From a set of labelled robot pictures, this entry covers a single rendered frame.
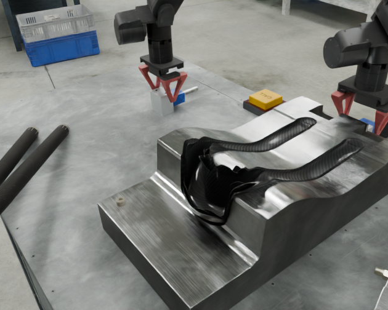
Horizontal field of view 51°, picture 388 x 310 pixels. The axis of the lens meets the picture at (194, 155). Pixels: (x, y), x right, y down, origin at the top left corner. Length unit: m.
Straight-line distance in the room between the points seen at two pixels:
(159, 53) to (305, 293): 0.62
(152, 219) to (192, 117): 0.44
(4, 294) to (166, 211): 1.24
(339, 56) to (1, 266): 1.57
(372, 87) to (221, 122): 0.35
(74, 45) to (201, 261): 3.38
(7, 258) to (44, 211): 1.15
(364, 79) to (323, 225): 0.32
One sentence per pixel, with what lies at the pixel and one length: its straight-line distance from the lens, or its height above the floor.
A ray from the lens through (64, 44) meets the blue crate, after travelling 3.84.
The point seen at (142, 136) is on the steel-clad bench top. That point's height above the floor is 0.80.
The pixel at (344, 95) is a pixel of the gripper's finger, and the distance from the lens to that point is 0.92.
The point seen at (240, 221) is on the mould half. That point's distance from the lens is 0.58.
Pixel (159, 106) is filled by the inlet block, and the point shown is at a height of 0.83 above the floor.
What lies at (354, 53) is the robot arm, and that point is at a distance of 0.81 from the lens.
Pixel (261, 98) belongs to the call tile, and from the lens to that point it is 1.04.
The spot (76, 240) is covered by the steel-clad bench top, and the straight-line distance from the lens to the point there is 0.74.
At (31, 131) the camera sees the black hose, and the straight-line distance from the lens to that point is 1.02.
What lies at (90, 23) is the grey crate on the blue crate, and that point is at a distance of 3.84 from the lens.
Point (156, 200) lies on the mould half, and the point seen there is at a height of 0.86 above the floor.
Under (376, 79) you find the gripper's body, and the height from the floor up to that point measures 0.96.
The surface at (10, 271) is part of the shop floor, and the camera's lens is 1.90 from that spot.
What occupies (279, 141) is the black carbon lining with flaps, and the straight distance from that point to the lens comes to 0.79.
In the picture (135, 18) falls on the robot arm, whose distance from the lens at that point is 0.95.
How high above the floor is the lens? 1.30
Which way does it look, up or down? 34 degrees down
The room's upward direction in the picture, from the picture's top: 3 degrees counter-clockwise
